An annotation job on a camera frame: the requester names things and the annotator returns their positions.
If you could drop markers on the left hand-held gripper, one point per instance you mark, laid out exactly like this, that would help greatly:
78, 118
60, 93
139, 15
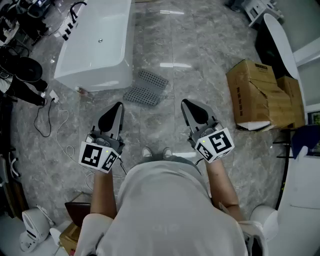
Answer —
93, 155

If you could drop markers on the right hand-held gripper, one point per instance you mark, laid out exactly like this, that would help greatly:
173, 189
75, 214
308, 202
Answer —
217, 145

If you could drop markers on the grey perforated mat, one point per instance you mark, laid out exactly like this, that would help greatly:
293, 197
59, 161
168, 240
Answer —
146, 87

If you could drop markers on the person's right forearm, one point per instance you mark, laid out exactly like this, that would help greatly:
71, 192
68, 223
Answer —
222, 185

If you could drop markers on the person's left forearm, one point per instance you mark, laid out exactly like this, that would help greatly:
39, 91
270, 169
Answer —
103, 192

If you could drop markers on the white rectangular bathtub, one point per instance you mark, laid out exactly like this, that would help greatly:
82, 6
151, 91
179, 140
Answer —
100, 60

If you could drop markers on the person's left white shoe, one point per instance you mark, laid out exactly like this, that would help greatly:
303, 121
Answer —
147, 152

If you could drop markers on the person's white shoe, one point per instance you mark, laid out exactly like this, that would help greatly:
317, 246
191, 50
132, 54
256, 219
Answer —
167, 152
147, 152

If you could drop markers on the person's right white shoe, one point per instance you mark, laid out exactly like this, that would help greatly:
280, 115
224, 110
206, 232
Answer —
167, 152

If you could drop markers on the person's blue jeans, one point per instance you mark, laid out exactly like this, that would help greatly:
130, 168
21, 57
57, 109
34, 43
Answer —
180, 160

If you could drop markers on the large brown cardboard box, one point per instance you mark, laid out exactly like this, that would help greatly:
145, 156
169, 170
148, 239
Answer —
252, 97

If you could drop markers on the white power strip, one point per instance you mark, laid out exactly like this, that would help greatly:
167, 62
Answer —
54, 96

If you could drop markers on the black metal rack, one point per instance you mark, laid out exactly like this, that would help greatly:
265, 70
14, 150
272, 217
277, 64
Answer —
285, 150

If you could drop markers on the dark brown board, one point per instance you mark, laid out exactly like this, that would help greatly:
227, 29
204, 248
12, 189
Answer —
77, 212

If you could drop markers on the small brown cardboard box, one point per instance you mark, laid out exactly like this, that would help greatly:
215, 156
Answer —
292, 100

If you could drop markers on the black round seat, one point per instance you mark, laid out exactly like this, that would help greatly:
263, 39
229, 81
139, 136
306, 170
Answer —
30, 68

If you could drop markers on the person's light grey shirt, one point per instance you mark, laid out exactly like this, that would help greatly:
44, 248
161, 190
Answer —
170, 212

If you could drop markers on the dark blue cloth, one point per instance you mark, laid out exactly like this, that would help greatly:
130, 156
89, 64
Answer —
307, 137

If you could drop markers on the white low cabinet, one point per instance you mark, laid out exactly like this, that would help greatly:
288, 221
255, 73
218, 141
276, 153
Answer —
255, 10

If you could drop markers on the black office chair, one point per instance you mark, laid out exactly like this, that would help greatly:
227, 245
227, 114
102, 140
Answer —
35, 17

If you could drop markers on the white door panel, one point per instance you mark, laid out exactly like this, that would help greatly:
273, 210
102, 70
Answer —
302, 200

